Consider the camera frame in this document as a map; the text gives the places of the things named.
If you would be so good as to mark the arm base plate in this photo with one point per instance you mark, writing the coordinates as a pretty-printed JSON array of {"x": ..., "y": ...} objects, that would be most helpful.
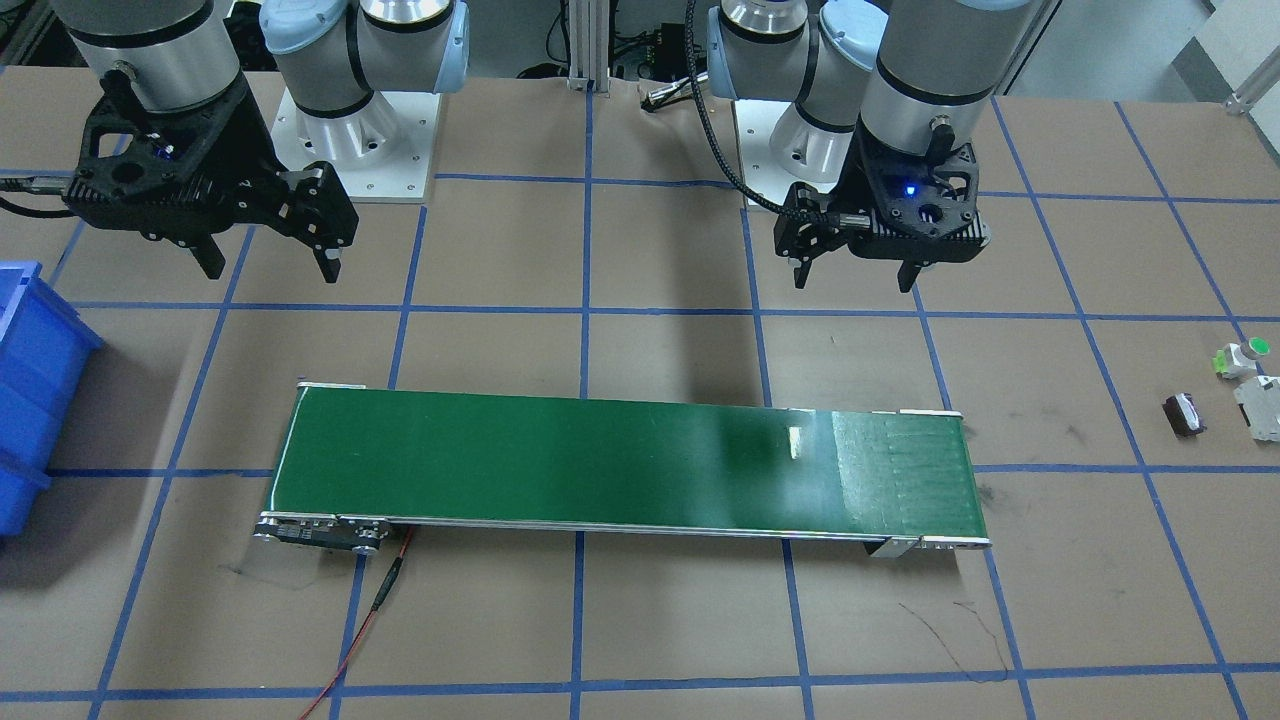
[
  {"x": 777, "y": 148},
  {"x": 400, "y": 150}
]

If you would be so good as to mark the green push button switch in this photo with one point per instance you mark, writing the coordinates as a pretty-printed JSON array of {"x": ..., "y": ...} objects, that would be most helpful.
[{"x": 1235, "y": 361}]

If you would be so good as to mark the green conveyor belt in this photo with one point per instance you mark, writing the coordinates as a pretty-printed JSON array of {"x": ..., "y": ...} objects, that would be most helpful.
[{"x": 355, "y": 460}]

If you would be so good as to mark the brown cylindrical capacitor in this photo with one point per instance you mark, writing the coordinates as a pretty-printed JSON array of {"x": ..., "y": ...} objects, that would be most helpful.
[{"x": 1183, "y": 415}]

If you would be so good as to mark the blue plastic bin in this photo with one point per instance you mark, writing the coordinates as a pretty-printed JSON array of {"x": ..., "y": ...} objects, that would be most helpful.
[{"x": 44, "y": 346}]

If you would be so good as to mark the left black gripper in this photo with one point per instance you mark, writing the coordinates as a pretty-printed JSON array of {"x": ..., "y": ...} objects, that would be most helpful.
[{"x": 851, "y": 176}]

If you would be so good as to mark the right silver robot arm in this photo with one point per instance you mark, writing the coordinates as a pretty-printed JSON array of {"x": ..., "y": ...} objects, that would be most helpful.
[{"x": 333, "y": 55}]

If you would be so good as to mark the white electrical component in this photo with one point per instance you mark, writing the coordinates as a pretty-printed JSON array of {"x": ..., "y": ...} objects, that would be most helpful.
[{"x": 1258, "y": 398}]

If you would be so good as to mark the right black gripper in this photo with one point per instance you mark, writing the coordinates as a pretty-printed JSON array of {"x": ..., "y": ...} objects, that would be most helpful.
[{"x": 254, "y": 147}]

